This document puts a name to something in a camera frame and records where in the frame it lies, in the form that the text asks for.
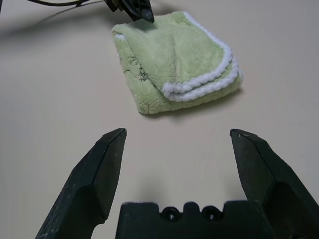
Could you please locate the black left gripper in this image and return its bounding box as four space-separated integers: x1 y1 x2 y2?
104 0 155 24

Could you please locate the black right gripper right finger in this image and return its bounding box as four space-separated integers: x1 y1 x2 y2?
229 128 319 239

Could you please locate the green towel with white trim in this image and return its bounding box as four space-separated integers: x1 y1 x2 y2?
111 10 244 116

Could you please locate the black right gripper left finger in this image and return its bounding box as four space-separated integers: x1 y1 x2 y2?
34 128 127 239

